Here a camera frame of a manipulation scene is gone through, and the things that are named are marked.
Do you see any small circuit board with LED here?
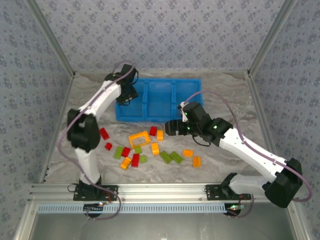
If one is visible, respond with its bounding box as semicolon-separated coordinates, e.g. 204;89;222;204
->
223;202;247;216
83;201;106;218

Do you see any wide aluminium mounting rail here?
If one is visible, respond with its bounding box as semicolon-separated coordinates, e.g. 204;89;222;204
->
26;182;300;203

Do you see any light blue slotted cable duct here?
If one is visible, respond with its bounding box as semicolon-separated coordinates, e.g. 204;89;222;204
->
36;202;229;214

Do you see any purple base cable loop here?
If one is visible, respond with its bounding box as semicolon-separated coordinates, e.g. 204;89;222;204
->
227;194;255;219
85;192;123;221

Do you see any aluminium side rail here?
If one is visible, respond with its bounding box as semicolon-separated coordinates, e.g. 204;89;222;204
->
245;72;277;153
39;72;76;184

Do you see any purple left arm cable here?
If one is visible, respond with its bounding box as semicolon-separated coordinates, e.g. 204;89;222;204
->
56;60;138;194

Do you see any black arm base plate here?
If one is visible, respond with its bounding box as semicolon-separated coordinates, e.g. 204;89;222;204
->
205;184;252;201
72;184;119;202

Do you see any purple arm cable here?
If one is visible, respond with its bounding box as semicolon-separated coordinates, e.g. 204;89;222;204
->
56;60;138;194
179;89;314;203

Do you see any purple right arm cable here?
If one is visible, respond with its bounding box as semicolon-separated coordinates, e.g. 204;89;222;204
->
179;89;314;203

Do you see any aluminium frame post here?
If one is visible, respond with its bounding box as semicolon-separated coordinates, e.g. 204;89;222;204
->
26;0;76;77
246;0;300;76

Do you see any orange lego window frame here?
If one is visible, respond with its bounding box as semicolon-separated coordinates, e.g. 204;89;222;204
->
127;130;152;149

